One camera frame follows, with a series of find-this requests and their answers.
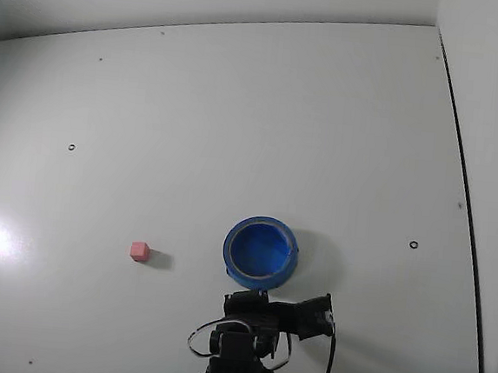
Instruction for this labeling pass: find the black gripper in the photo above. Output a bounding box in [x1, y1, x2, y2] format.
[221, 284, 285, 330]

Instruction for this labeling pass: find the small orange cube block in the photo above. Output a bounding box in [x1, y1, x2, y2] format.
[129, 240, 152, 263]

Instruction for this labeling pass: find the blue tape roll bin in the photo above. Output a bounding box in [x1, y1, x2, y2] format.
[219, 212, 302, 295]

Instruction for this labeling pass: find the white servo wire loop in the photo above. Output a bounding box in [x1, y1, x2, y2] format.
[266, 327, 295, 373]
[185, 315, 223, 360]

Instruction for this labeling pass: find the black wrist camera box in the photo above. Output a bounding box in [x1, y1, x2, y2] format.
[280, 290, 338, 345]

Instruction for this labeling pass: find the black camera cable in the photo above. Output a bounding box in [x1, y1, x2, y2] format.
[321, 322, 340, 373]

